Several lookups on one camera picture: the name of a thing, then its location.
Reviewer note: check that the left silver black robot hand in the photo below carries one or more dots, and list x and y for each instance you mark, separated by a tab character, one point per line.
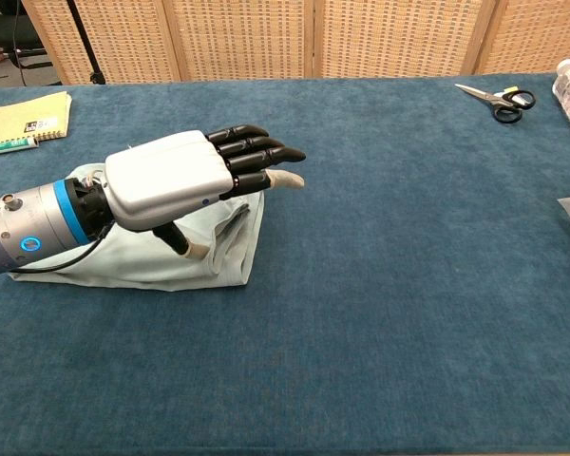
166	180

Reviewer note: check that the light green t-shirt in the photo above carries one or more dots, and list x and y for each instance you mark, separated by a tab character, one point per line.
123	271

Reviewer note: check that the woven rattan screen panel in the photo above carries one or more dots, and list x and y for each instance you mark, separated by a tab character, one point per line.
537	38
242	43
123	43
399	43

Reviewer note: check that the black tripod stand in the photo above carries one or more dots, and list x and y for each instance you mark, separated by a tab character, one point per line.
83	34

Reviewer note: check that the tan spiral notebook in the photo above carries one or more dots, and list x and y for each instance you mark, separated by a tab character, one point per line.
9	119

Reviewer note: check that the black office chair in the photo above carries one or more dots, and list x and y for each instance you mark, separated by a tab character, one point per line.
0	31

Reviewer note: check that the blue velvet table cover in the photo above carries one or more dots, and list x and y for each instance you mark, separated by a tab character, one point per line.
361	309

